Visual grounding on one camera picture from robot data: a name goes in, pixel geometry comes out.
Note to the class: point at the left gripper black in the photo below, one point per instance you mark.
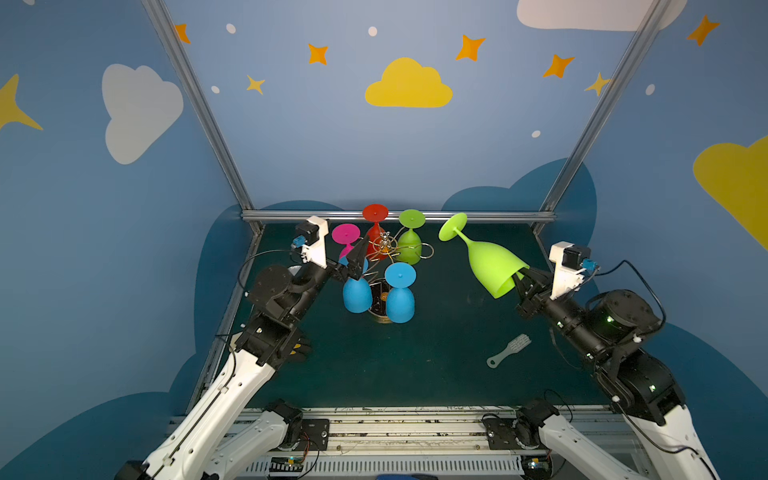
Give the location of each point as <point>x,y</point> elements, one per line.
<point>334,267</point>

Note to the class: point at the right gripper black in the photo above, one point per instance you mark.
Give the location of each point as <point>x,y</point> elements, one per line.
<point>537,293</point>

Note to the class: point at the green wine glass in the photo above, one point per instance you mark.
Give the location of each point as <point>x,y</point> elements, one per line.
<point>409,242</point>
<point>494,266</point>

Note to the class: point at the blue wine glass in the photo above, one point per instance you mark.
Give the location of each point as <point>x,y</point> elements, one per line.
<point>400,302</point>
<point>357,295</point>

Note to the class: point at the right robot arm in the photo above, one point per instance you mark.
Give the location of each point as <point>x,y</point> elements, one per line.
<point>609,333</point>

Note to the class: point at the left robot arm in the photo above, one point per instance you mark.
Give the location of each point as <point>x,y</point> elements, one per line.
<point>252,360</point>

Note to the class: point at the red wine glass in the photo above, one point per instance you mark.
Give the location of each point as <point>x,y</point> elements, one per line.
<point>376,214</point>

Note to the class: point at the pink wine glass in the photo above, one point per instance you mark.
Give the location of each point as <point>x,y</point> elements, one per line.
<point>347,235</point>

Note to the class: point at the yellow black work glove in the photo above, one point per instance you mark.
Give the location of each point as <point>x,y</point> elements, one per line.
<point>300,351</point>

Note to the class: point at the right circuit board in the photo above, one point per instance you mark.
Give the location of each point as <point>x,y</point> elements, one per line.
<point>536,467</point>

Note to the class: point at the circuit board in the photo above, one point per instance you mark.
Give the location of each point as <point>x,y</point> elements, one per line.
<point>536,467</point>
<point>290,467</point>

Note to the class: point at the left circuit board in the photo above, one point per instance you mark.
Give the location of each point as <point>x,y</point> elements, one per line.
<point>290,467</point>

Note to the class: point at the gold wire wine glass rack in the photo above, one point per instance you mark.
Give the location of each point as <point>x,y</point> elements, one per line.
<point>376,278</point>

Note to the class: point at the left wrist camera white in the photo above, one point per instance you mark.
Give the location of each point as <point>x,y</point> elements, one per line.
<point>309,241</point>

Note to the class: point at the right aluminium frame post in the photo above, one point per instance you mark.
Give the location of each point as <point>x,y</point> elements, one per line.
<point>633,56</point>

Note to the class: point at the aluminium frame post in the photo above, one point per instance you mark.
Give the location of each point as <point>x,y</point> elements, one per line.
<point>160,17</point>
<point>633,56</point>

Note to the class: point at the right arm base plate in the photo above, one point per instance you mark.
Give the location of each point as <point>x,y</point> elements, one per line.
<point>501,433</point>

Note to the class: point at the aluminium mounting rail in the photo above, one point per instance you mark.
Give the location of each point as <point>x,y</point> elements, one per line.
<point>452,429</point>

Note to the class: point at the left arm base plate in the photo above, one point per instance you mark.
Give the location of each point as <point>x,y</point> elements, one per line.
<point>311,434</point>

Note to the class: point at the left aluminium frame post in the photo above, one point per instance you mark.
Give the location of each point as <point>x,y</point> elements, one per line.
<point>160,17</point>

